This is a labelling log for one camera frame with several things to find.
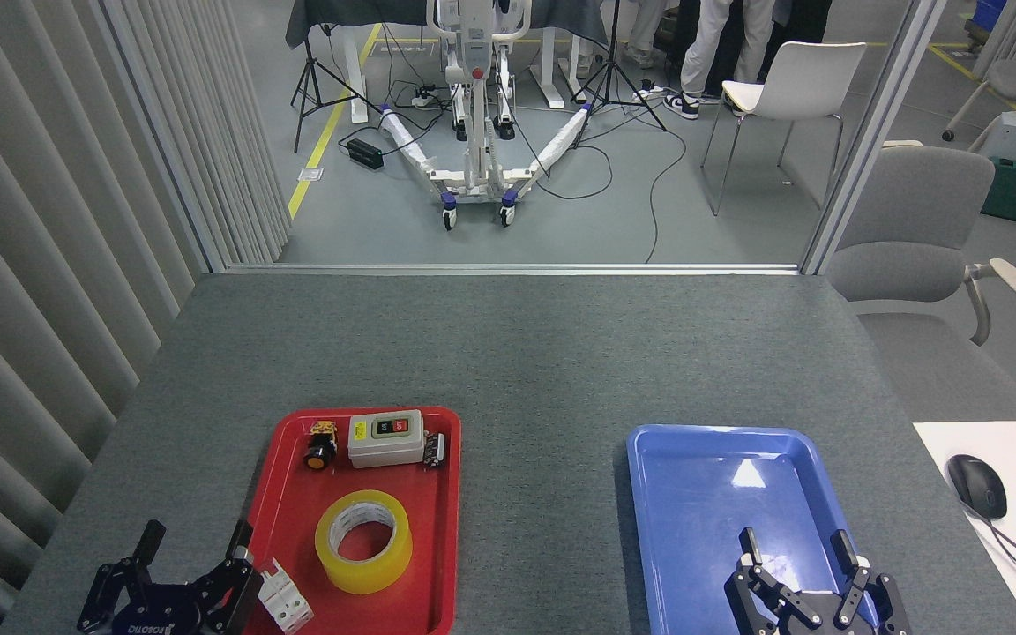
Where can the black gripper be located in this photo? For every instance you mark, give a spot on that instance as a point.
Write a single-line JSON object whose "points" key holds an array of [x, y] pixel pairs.
{"points": [[160, 613], [817, 624]]}

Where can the yellow tape roll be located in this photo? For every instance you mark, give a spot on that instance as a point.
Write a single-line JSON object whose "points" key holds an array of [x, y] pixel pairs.
{"points": [[384, 569]]}

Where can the white plastic block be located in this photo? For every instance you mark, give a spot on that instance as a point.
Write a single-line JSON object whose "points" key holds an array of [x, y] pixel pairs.
{"points": [[286, 601]]}

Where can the red plastic tray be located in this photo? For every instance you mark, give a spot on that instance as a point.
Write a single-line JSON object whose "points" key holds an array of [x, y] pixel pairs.
{"points": [[292, 520]]}

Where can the blue plastic tray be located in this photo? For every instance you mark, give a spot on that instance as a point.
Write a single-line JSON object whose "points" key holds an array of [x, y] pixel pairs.
{"points": [[693, 503]]}

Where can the black computer mouse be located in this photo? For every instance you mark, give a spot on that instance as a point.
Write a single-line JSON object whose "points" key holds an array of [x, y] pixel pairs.
{"points": [[977, 485]]}

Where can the black and orange push button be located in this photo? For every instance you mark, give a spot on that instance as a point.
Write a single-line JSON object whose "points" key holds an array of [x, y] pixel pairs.
{"points": [[319, 457]]}

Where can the small black electrical component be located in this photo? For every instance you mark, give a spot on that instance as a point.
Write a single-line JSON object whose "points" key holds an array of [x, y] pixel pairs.
{"points": [[435, 450]]}

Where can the grey vertical blinds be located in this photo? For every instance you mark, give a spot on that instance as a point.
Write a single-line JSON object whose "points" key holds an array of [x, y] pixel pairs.
{"points": [[32, 265]]}

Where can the grey office chair with armrest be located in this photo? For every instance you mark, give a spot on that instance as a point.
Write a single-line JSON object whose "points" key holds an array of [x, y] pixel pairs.
{"points": [[909, 212]]}

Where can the black power adapter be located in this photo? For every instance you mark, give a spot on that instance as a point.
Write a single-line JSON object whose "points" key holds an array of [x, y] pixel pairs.
{"points": [[365, 153]]}

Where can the white chair with metal legs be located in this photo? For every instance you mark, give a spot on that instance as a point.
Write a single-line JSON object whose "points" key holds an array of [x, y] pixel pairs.
{"points": [[803, 79]]}

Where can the black tripod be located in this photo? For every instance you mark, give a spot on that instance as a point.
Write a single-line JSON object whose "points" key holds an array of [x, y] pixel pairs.
{"points": [[307, 75], [611, 75]]}

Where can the white stand on wheels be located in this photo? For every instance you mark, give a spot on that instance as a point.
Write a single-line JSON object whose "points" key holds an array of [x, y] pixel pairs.
{"points": [[475, 141]]}

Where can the person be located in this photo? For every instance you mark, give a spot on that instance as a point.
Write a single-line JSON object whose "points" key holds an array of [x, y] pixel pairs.
{"points": [[803, 22], [706, 53]]}

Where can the white power strip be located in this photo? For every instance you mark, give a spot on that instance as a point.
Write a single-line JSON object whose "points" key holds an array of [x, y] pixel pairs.
{"points": [[424, 97]]}

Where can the blue bin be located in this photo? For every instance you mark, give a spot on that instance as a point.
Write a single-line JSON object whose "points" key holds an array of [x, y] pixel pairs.
{"points": [[990, 16]]}

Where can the desk with dark cloth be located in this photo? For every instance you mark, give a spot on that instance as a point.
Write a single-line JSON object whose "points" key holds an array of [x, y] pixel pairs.
{"points": [[358, 13]]}

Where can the grey two-button switch box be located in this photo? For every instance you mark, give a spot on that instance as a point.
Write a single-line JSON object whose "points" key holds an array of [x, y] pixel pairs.
{"points": [[384, 448]]}

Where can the silver post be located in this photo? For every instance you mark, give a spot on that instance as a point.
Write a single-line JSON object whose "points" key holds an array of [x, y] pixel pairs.
{"points": [[874, 132]]}

